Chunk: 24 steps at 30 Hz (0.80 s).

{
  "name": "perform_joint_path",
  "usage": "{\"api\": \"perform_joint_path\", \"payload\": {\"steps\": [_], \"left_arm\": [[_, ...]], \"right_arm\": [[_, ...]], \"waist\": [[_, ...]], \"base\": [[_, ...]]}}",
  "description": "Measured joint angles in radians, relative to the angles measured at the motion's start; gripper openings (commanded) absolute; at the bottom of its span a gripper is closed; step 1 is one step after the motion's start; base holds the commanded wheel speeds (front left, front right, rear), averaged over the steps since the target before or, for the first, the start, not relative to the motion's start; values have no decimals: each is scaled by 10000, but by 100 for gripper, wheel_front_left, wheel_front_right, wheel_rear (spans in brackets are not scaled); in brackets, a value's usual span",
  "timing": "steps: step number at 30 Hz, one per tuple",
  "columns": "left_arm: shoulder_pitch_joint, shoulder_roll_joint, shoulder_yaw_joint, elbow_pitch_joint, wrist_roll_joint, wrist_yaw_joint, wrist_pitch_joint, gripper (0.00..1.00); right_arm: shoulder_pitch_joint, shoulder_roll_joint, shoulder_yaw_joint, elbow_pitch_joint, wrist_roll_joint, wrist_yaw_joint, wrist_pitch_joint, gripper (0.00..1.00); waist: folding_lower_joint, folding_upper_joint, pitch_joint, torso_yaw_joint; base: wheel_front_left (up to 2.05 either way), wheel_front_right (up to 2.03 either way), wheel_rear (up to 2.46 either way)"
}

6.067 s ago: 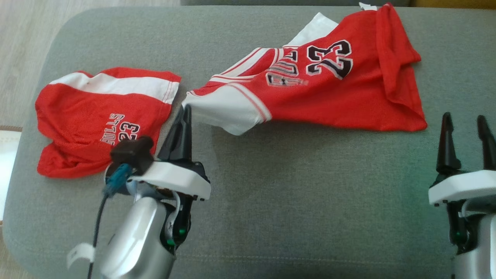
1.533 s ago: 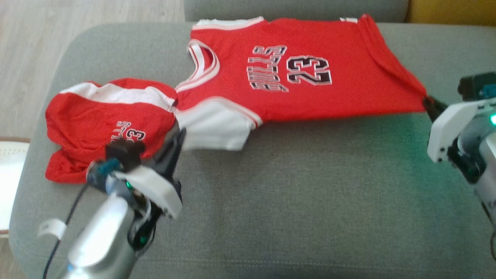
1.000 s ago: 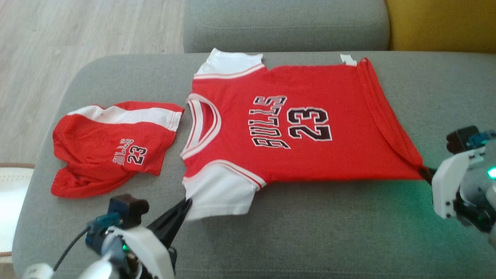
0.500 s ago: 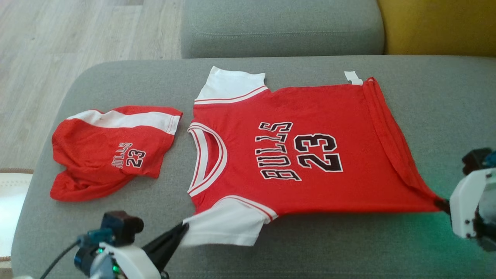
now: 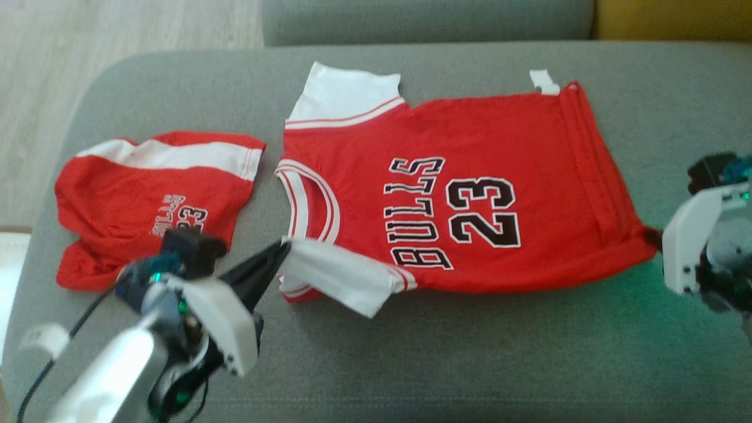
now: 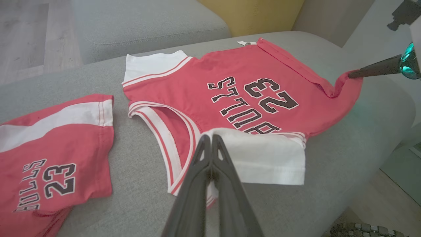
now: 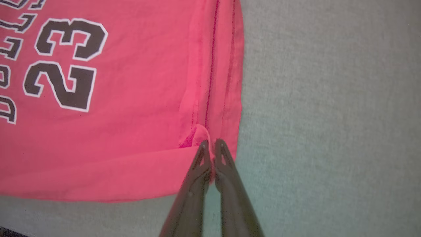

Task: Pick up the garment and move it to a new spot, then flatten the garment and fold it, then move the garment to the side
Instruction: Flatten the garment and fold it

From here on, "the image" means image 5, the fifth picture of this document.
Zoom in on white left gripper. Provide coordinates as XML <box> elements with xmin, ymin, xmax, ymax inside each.
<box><xmin>167</xmin><ymin>238</ymin><xmax>291</xmax><ymax>377</ymax></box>

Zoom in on grey sofa chaise cushion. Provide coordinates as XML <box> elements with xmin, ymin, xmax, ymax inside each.
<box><xmin>0</xmin><ymin>41</ymin><xmax>752</xmax><ymax>423</ymax></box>

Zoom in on grey sofa seat cushion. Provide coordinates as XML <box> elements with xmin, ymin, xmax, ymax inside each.
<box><xmin>261</xmin><ymin>0</ymin><xmax>595</xmax><ymax>46</ymax></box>

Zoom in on white laundry basket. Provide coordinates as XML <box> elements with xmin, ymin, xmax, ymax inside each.
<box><xmin>0</xmin><ymin>226</ymin><xmax>33</xmax><ymax>365</ymax></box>

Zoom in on red Bulls 23 jersey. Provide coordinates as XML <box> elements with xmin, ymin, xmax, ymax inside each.
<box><xmin>275</xmin><ymin>62</ymin><xmax>657</xmax><ymax>318</ymax></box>

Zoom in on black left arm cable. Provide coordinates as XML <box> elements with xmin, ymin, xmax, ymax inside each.
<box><xmin>16</xmin><ymin>285</ymin><xmax>121</xmax><ymax>423</ymax></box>

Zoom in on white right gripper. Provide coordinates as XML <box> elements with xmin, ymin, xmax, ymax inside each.
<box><xmin>644</xmin><ymin>182</ymin><xmax>752</xmax><ymax>297</ymax></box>

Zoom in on yellow sofa back cushion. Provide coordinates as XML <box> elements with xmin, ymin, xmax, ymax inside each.
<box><xmin>593</xmin><ymin>0</ymin><xmax>752</xmax><ymax>42</ymax></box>

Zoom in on red white-striped shorts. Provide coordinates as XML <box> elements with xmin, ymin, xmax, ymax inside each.
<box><xmin>56</xmin><ymin>131</ymin><xmax>266</xmax><ymax>291</ymax></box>

